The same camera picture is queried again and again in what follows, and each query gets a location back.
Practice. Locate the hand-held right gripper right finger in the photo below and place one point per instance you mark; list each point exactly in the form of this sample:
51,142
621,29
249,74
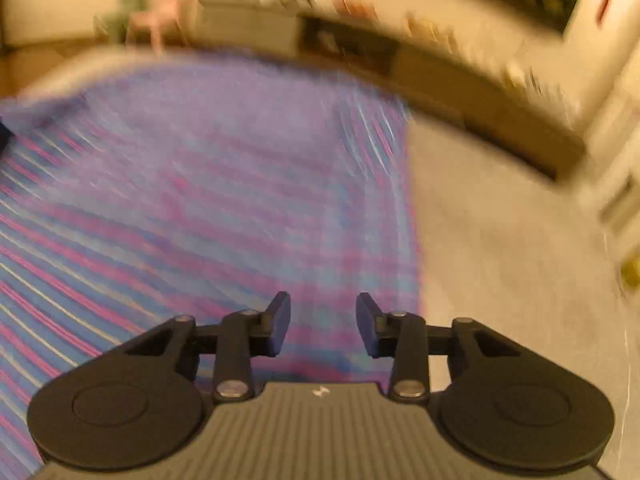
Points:
367,325

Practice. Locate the pink plastic chair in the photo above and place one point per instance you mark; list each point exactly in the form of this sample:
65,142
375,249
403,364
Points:
162,12

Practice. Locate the purple striped bed sheet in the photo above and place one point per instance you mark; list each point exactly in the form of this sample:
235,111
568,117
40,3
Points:
200,185

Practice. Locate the long wooden tv cabinet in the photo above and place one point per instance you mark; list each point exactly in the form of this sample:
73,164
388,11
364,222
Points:
400,70

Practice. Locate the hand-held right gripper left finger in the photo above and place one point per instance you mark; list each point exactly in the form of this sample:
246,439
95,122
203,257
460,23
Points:
280,325

